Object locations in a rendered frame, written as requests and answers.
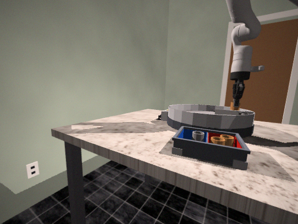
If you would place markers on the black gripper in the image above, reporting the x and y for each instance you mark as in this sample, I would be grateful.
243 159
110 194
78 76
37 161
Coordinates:
239 87

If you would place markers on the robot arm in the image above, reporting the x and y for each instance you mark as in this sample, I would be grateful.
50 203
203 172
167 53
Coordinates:
241 12

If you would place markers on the bronze bushing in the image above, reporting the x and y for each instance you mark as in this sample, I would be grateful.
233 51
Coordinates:
234 108
218 140
229 140

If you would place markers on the grey divided bin with blue and red compartments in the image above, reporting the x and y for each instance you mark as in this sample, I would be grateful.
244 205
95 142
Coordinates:
235 156

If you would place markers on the grey round turntable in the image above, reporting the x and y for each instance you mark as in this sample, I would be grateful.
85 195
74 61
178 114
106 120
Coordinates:
211 117

